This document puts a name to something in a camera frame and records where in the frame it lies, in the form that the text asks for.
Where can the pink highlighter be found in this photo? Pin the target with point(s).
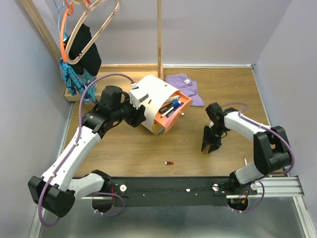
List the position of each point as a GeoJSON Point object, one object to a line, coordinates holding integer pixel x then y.
{"type": "Point", "coordinates": [170, 119]}

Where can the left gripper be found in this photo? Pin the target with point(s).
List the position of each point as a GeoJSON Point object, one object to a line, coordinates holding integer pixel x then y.
{"type": "Point", "coordinates": [136, 119]}

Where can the blue black highlighter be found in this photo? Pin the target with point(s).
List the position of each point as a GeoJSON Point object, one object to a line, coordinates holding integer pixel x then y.
{"type": "Point", "coordinates": [168, 106]}

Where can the aluminium rail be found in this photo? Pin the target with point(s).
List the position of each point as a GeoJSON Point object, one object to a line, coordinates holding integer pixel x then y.
{"type": "Point", "coordinates": [269, 187]}

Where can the purple black highlighter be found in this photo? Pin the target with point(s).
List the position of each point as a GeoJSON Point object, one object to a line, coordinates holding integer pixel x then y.
{"type": "Point", "coordinates": [174, 110]}

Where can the salmon pink drawer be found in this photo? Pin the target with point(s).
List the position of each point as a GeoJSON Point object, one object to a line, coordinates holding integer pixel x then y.
{"type": "Point", "coordinates": [187, 103]}

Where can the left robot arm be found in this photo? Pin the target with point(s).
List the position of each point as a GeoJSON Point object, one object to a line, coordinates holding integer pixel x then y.
{"type": "Point", "coordinates": [55, 190]}

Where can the small red cap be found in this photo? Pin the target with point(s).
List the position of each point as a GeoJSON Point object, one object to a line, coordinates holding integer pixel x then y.
{"type": "Point", "coordinates": [168, 163]}

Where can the white round drawer organizer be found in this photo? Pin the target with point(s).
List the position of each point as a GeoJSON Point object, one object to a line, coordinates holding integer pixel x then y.
{"type": "Point", "coordinates": [159, 91]}

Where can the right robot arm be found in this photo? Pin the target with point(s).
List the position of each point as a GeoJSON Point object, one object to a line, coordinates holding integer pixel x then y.
{"type": "Point", "coordinates": [271, 148]}

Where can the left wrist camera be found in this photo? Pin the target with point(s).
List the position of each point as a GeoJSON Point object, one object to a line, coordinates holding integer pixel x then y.
{"type": "Point", "coordinates": [137, 95]}

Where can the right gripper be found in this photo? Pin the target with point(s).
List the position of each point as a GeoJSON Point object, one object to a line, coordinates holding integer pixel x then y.
{"type": "Point", "coordinates": [215, 144]}

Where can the purple cloth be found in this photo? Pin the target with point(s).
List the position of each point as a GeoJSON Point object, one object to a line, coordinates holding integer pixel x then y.
{"type": "Point", "coordinates": [187, 86]}

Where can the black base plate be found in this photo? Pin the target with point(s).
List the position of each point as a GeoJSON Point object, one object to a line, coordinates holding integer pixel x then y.
{"type": "Point", "coordinates": [176, 191]}

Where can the blue patterned garment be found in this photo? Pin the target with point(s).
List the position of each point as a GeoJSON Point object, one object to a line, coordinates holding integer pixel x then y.
{"type": "Point", "coordinates": [78, 82]}

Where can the orange clothes hanger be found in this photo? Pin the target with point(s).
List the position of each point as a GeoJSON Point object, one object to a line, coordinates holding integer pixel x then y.
{"type": "Point", "coordinates": [62, 24]}

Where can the blue white pen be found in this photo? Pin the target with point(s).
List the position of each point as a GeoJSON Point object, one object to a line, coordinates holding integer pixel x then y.
{"type": "Point", "coordinates": [170, 99]}

